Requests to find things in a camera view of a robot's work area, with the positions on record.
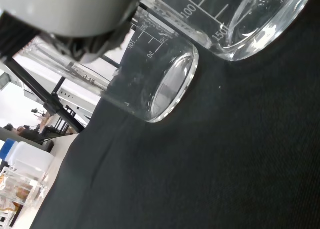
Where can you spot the white bottle with blue cap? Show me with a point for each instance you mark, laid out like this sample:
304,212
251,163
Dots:
27,161

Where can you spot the person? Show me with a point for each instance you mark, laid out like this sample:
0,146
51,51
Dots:
25,134

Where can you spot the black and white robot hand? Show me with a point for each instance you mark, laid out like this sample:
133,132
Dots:
62,9

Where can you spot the black tripod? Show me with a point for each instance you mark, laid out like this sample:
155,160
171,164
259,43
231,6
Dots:
51,102

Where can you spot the black bench cloth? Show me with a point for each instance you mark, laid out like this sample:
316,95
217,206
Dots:
200,164

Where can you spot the clear glass jar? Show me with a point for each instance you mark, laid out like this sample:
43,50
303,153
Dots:
22,189

